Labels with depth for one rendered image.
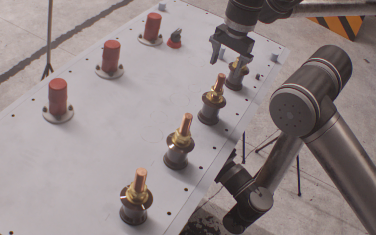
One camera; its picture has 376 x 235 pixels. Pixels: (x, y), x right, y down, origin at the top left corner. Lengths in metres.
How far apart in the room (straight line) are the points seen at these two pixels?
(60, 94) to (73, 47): 2.90
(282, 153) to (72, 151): 0.75
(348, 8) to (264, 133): 2.28
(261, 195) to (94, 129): 0.66
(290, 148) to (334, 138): 0.41
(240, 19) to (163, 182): 0.56
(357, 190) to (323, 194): 2.39
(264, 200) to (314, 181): 2.06
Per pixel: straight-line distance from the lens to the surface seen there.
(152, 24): 1.82
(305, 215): 3.27
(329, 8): 1.57
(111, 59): 1.59
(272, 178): 1.60
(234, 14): 1.24
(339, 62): 1.25
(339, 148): 1.09
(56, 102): 1.38
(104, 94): 1.54
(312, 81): 1.08
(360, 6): 1.71
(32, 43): 4.33
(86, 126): 1.41
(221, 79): 1.41
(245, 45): 1.29
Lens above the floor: 2.36
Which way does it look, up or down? 41 degrees down
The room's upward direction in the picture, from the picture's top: 16 degrees clockwise
